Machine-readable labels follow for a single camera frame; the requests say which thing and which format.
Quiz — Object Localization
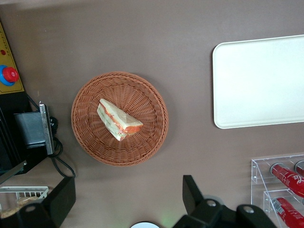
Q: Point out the beige plastic tray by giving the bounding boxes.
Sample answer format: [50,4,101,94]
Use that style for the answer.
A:
[212,34,304,130]

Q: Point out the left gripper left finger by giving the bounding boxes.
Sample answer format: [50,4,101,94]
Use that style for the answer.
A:
[20,176,76,228]

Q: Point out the white wire rack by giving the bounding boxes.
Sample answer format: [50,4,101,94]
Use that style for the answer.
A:
[0,186,50,220]

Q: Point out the clear acrylic bottle rack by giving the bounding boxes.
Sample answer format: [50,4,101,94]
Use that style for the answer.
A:
[251,154,304,228]

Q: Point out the triangle sandwich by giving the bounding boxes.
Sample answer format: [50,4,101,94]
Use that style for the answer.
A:
[96,98,144,143]

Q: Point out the red emergency stop button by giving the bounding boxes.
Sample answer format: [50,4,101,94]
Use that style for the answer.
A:
[0,65,19,86]

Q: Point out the bagged snack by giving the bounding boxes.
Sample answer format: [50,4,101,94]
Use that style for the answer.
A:
[17,195,41,207]
[0,207,22,219]

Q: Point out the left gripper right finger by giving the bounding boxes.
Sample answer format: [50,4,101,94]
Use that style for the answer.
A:
[174,175,238,228]

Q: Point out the black machine with yellow panel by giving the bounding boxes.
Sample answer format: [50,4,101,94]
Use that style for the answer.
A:
[0,21,57,185]

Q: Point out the brown round wicker basket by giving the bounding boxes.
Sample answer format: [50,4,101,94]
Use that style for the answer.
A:
[70,71,169,167]

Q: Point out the black machine power cable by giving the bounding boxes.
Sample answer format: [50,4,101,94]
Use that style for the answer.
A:
[26,94,76,179]

